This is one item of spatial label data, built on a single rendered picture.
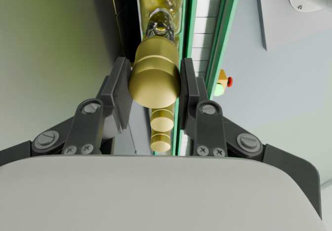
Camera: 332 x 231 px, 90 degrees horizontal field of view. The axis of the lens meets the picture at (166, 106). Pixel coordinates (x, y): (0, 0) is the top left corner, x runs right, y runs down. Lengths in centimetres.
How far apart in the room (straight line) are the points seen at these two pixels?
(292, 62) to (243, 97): 28
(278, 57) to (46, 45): 92
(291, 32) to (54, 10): 81
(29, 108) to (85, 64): 13
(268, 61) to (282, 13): 24
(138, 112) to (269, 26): 61
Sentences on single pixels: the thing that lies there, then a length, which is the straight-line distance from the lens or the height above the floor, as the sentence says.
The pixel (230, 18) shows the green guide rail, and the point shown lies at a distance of 38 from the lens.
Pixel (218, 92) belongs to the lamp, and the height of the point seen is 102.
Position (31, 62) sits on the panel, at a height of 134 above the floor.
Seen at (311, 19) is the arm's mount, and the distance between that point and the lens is 90.
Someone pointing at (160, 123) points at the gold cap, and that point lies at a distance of 23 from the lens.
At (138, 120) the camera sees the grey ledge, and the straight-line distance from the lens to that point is 67.
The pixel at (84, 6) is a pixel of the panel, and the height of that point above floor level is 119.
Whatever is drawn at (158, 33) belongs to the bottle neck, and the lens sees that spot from 22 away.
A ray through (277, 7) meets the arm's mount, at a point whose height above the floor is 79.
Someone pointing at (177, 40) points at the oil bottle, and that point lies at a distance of 26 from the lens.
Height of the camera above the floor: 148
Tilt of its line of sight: 45 degrees down
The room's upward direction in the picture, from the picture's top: 179 degrees counter-clockwise
